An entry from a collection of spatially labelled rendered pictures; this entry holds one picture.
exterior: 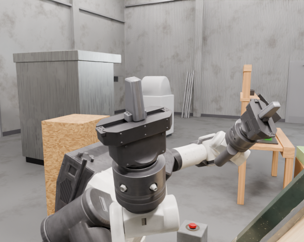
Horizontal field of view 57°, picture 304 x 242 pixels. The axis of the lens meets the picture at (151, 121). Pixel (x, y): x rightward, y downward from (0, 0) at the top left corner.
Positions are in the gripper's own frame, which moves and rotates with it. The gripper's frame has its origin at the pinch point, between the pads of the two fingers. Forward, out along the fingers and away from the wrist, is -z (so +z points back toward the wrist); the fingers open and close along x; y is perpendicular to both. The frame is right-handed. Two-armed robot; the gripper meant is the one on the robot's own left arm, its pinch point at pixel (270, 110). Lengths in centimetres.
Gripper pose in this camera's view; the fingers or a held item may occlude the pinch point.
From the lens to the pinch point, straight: 82.8
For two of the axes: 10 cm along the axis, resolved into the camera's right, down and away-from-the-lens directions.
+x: 1.7, 8.5, -4.9
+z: -2.6, 5.2, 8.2
